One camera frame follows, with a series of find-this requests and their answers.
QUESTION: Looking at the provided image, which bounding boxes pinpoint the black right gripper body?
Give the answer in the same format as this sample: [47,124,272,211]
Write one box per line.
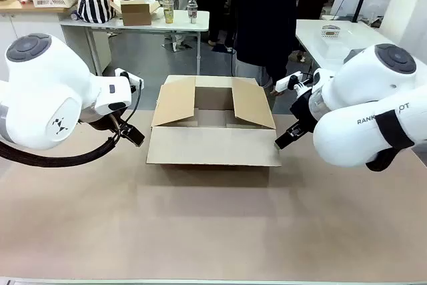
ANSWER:
[289,83,320,129]

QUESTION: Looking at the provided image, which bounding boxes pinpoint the white side table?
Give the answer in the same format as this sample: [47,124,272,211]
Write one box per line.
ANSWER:
[295,19,418,73]

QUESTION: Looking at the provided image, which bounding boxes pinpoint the person's left hand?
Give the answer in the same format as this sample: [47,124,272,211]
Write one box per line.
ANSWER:
[268,81,285,97]

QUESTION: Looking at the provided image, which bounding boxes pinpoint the black right arm cable sleeve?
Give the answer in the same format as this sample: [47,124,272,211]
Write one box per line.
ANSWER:
[365,109,416,172]

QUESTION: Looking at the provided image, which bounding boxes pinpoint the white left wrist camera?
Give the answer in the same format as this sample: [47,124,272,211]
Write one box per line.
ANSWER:
[114,67,145,91]

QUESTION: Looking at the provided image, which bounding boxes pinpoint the small white mesh basket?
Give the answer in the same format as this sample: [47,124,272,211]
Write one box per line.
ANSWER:
[321,24,345,39]

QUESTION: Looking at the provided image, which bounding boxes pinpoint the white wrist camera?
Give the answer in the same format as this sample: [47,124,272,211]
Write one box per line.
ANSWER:
[275,70,314,94]
[114,67,145,91]

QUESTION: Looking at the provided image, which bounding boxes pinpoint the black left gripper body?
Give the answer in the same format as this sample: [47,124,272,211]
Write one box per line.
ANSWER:
[79,107,129,134]

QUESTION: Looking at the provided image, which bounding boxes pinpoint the white cabinet wooden top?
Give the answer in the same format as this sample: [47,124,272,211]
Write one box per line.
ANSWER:
[0,0,113,81]

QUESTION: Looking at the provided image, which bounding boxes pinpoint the small open cardboard box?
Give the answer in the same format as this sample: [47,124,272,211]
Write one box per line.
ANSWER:
[109,0,161,27]

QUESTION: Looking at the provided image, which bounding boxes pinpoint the black arm cable sleeve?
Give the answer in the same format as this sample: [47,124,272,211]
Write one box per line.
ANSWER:
[365,109,416,172]
[0,135,121,169]

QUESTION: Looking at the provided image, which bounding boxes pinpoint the bystander in beige top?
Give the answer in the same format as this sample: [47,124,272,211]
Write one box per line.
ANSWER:
[196,0,235,48]

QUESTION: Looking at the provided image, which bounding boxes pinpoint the black left arm cable sleeve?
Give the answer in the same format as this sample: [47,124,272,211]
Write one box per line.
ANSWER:
[0,135,121,169]

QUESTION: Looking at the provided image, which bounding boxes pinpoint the clear plastic bottle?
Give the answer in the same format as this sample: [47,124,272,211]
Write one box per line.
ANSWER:
[186,0,199,25]

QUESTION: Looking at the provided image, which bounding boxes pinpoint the person in dark coat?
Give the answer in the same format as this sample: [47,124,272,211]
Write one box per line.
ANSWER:
[233,0,298,96]

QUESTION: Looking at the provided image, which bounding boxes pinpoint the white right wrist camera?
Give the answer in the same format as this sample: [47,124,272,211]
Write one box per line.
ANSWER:
[275,70,314,94]

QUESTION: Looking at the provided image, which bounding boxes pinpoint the white folding table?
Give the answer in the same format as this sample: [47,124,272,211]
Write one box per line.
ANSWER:
[59,9,211,75]

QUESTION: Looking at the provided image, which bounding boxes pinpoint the plastic cup with drink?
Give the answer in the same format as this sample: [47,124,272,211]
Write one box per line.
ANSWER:
[161,0,175,25]

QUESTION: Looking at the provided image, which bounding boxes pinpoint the large cardboard box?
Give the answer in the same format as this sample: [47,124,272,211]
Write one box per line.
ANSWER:
[145,74,283,168]

